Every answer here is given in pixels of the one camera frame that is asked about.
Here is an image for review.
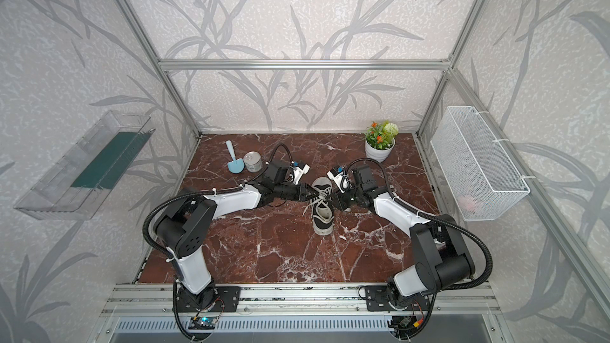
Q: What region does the potted plant white pot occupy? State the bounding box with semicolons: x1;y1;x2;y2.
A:
365;121;399;163

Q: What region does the clear plastic wall tray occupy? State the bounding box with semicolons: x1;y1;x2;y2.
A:
14;111;155;221

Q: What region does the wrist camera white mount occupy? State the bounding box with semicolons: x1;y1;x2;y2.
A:
327;166;352;193
292;161;310;185

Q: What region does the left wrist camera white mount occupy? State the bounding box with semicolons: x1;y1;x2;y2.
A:
292;161;310;185

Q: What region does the aluminium front rail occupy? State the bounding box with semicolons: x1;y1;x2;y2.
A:
100;283;501;318

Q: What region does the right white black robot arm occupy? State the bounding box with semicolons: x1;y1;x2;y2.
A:
327;158;493;306

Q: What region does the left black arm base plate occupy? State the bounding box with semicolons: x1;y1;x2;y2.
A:
173;284;241;313

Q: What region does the green circuit board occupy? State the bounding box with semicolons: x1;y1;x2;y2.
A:
187;317;219;331

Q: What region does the white shoelace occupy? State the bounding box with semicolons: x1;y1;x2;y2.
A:
310;184;334;220

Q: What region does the silver tin can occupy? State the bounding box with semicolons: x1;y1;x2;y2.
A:
243;151;263;173

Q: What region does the white wire basket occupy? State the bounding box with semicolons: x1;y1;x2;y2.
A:
431;106;530;222

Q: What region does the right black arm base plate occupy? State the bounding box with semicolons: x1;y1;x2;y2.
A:
358;285;431;313

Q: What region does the right controller board with wires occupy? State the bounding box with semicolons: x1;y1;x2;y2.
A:
388;315;424;333

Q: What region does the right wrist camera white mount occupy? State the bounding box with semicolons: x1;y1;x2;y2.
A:
327;166;352;193

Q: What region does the black white canvas sneaker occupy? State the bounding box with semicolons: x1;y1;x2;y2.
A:
312;177;335;236

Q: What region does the pink object in basket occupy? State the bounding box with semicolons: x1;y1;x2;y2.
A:
457;195;482;214

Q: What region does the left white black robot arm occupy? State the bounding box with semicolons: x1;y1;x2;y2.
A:
142;160;319;298

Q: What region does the light blue scoop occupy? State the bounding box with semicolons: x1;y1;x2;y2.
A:
226;141;245;174

